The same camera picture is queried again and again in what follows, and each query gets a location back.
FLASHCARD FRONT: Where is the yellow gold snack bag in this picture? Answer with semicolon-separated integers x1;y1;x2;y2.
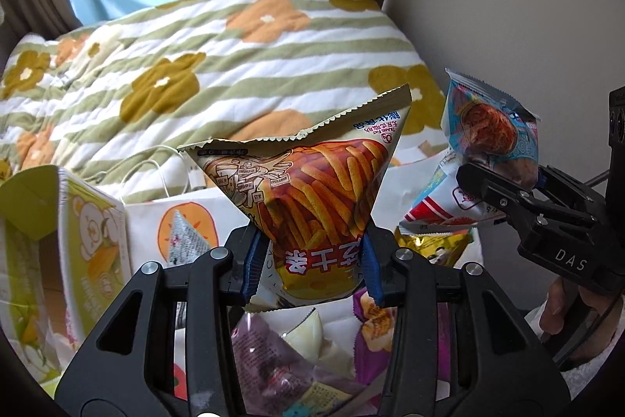
394;227;473;267

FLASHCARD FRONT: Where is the red white snack bag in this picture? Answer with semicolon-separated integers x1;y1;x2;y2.
399;148;504;234

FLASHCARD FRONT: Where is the blue red snack bag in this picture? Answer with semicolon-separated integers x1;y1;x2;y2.
442;69;539;190

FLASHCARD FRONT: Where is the purple chips snack bag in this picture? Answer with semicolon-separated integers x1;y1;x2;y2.
231;289;397;416

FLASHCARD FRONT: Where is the yellow-green cardboard box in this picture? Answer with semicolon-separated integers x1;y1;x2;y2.
1;165;131;395

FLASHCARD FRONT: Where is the orange fries snack bag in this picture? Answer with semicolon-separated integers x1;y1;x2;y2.
181;85;412;307

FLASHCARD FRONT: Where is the silver triangular snack bag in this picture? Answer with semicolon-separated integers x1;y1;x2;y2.
167;211;210;267

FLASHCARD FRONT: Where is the right hand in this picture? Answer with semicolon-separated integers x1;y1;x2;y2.
539;277;624;369

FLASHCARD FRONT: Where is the white fleece sleeve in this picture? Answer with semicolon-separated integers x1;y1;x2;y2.
524;302;624;399

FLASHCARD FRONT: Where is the white fruit-print sheet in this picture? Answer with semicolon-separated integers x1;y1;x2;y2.
124;143;486;403

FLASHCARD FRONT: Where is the striped floral quilt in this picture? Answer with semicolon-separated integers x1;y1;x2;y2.
1;0;446;202

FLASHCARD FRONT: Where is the white charging cable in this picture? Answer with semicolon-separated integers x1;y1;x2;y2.
121;144;197;203

